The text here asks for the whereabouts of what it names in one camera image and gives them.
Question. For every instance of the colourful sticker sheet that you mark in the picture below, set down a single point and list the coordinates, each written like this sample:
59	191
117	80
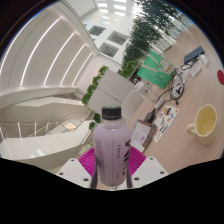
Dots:
166	122

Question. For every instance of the pale yellow mug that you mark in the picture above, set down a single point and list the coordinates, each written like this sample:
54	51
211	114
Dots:
204	126

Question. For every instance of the green tote bag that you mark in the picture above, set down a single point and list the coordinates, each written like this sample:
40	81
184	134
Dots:
155	70

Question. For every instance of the purple drink bottle black cap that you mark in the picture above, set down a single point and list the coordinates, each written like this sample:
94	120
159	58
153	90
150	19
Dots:
111	146

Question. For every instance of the black power adapter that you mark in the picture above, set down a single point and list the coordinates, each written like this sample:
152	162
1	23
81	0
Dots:
150	116

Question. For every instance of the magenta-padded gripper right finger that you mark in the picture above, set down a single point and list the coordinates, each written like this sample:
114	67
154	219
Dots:
148	170

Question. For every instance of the ceiling light strips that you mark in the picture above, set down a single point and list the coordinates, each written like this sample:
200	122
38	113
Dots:
56	56

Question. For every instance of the clear plastic water bottle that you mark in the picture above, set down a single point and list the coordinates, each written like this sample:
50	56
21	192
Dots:
146	89

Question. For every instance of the white cabinet topped with plants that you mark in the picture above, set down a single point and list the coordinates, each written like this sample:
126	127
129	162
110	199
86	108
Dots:
111	91

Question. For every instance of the flat round red coaster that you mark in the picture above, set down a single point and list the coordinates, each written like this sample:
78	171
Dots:
220	76

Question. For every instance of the row of potted green plants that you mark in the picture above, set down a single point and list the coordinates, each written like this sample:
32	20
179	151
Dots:
143	36

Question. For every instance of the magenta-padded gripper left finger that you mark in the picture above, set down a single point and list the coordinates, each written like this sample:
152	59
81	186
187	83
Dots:
74	171

